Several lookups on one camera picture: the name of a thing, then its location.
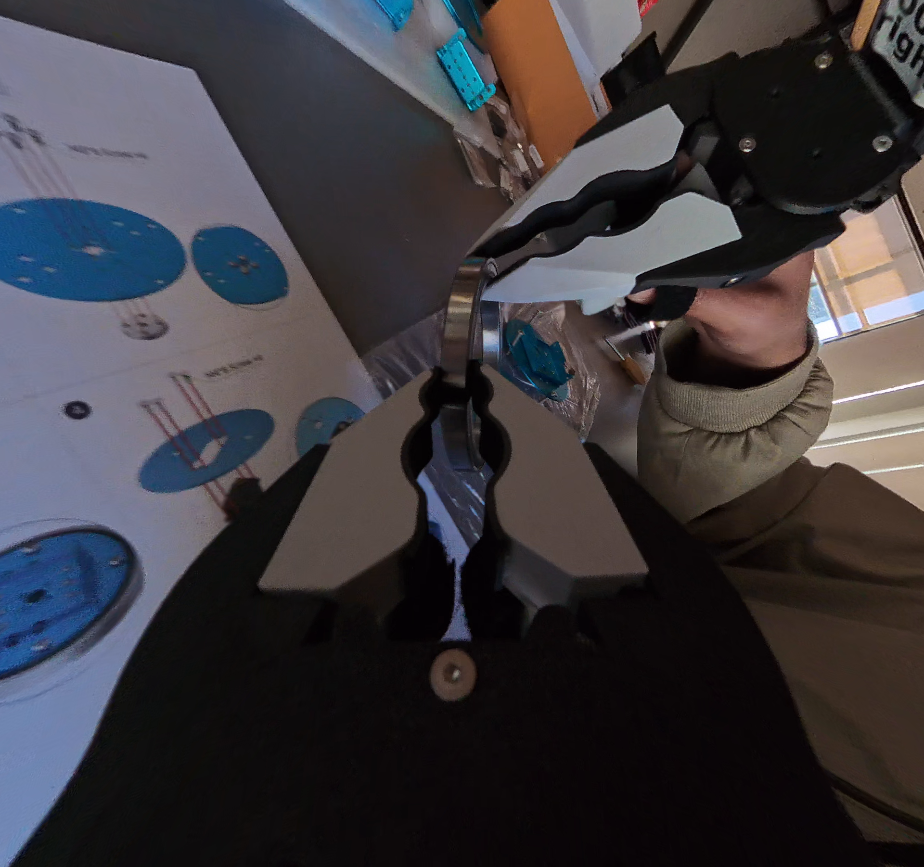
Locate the person's right hand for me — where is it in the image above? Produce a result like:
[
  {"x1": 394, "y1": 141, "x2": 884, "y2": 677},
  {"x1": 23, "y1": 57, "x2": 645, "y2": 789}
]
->
[{"x1": 682, "y1": 250, "x2": 818, "y2": 371}]

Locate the pile of small screw bags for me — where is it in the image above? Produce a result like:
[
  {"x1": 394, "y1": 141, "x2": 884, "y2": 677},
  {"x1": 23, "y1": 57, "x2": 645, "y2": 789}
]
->
[{"x1": 455, "y1": 97, "x2": 547, "y2": 205}]

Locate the orange and white cardboard box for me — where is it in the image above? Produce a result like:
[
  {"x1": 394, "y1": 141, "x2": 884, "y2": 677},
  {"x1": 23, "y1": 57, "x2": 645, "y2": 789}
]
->
[{"x1": 480, "y1": 0, "x2": 645, "y2": 173}]

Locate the silver bearing ring blue base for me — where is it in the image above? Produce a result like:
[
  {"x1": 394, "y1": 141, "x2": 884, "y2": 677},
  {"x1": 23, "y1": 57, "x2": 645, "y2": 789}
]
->
[{"x1": 439, "y1": 258, "x2": 503, "y2": 472}]

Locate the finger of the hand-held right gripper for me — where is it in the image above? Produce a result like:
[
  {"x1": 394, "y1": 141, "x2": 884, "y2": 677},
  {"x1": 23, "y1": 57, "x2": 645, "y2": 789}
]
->
[
  {"x1": 482, "y1": 191, "x2": 744, "y2": 317},
  {"x1": 468, "y1": 103, "x2": 684, "y2": 260}
]

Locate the clear plastic bag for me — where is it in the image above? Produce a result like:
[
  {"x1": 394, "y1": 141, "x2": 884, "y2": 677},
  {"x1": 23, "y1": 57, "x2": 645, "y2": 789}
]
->
[{"x1": 361, "y1": 300, "x2": 652, "y2": 545}]

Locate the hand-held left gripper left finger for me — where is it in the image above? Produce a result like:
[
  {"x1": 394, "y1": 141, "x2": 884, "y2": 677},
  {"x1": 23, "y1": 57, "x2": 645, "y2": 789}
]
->
[{"x1": 257, "y1": 368, "x2": 452, "y2": 643}]

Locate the person's right forearm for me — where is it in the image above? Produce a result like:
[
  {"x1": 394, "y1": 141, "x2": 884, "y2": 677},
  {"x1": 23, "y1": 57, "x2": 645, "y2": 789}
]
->
[{"x1": 637, "y1": 317, "x2": 836, "y2": 523}]

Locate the white foam sheet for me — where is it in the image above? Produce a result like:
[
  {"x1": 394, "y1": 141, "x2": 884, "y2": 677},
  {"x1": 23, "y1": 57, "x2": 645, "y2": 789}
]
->
[{"x1": 209, "y1": 0, "x2": 508, "y2": 155}]

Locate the grey desk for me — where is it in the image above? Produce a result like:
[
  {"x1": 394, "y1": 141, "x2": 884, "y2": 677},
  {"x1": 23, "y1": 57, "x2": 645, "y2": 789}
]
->
[{"x1": 0, "y1": 0, "x2": 522, "y2": 357}]

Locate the gridded window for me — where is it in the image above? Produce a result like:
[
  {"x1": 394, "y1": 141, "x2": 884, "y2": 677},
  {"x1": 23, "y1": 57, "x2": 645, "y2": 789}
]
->
[{"x1": 808, "y1": 194, "x2": 924, "y2": 346}]

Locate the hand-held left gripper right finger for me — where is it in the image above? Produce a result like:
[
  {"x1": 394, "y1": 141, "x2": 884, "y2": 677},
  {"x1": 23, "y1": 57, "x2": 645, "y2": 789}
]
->
[{"x1": 464, "y1": 364, "x2": 649, "y2": 643}]

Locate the white instruction manual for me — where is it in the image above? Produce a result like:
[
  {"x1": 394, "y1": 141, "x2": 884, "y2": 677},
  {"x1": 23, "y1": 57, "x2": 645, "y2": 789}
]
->
[{"x1": 0, "y1": 15, "x2": 381, "y2": 862}]

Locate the small brown-handled tool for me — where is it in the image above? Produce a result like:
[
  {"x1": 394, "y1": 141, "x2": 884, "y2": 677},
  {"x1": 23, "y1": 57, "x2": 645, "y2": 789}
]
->
[{"x1": 603, "y1": 336, "x2": 648, "y2": 386}]

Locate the blue disc with square bracket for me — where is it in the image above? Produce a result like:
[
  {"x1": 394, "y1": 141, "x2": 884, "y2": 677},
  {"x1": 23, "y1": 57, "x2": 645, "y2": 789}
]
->
[{"x1": 501, "y1": 316, "x2": 576, "y2": 404}]

